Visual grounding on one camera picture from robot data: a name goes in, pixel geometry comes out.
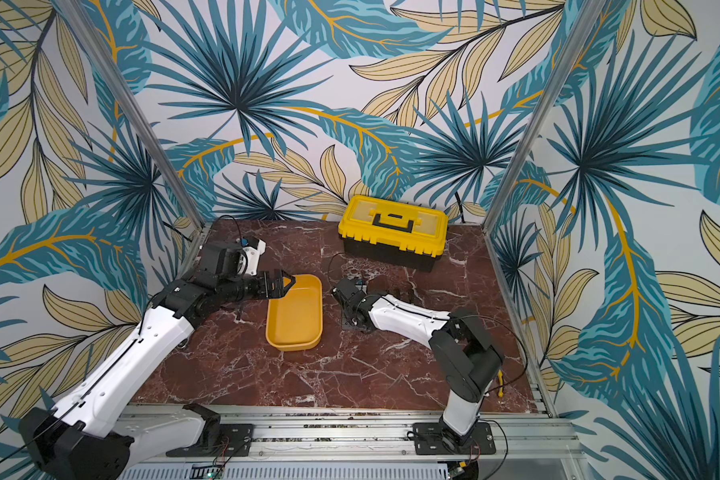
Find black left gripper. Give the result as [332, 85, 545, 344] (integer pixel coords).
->
[218, 266, 296, 305]

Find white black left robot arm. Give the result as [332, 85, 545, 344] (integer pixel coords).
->
[19, 238, 296, 479]

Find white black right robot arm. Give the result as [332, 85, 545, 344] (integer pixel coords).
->
[332, 279, 504, 447]

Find yellow plastic storage tray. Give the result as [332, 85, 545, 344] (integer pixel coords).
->
[266, 274, 323, 352]

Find yellow and black toolbox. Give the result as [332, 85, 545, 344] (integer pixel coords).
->
[338, 195, 448, 272]

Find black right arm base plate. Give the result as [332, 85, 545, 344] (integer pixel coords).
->
[406, 422, 497, 456]

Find yellow handled pliers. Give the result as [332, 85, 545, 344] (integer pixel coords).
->
[496, 370, 505, 399]

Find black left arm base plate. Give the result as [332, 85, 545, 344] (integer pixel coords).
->
[166, 424, 254, 458]

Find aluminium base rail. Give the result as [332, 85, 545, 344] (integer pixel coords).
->
[65, 403, 589, 480]

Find left aluminium corner post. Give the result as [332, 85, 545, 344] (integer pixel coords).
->
[56, 0, 205, 229]

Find aluminium corner post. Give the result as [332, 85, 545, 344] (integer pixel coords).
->
[56, 0, 205, 229]
[483, 1, 628, 232]

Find right aluminium corner post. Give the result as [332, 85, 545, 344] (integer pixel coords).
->
[483, 1, 628, 232]

